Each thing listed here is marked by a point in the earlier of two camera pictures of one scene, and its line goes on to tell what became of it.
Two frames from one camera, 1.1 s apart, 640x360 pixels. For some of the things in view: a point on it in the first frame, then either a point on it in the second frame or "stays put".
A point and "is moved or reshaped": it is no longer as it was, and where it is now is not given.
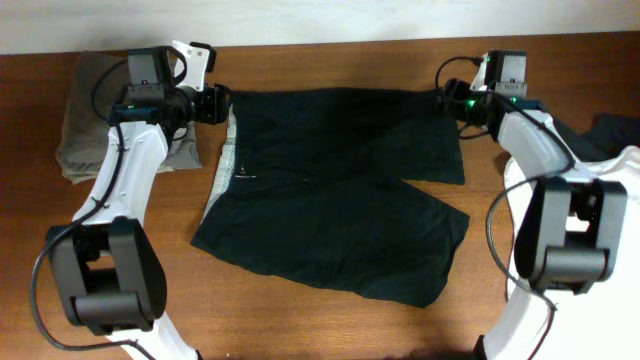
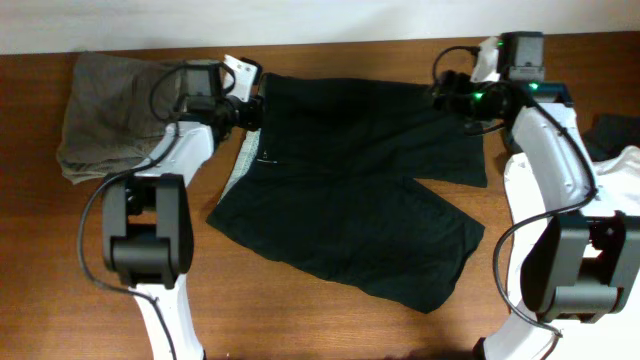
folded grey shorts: x=99 y=78 stays put
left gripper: x=218 y=103 → x=252 y=113
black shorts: x=317 y=187 is moved or reshaped
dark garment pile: x=607 y=137 stays put
